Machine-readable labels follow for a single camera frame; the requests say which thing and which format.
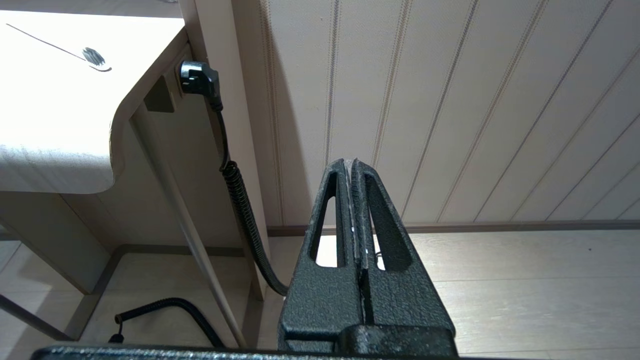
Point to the white toothbrush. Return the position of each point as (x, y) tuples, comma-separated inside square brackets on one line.
[(93, 56)]

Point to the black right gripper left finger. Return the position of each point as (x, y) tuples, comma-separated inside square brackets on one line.
[(320, 300)]

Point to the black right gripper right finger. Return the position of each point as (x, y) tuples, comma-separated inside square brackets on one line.
[(405, 305)]

